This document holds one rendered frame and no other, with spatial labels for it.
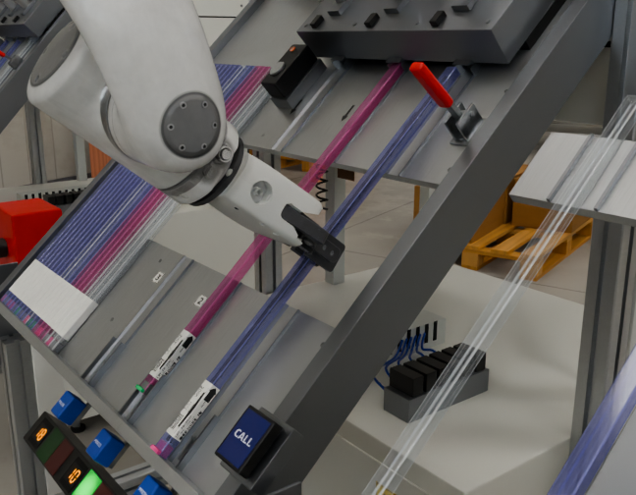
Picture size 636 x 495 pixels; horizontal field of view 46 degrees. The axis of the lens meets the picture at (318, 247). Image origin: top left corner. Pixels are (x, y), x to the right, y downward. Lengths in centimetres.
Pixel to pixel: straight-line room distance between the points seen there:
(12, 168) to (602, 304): 490
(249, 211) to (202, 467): 24
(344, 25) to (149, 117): 51
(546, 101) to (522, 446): 43
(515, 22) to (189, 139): 42
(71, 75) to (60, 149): 519
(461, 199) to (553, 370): 53
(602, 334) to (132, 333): 56
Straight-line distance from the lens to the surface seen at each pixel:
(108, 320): 98
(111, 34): 51
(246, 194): 64
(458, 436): 100
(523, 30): 85
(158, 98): 52
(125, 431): 79
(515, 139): 79
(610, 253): 93
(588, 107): 108
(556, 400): 112
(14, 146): 553
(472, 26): 83
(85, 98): 58
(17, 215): 157
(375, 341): 70
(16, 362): 132
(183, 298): 89
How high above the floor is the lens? 111
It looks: 16 degrees down
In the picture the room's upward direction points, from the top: straight up
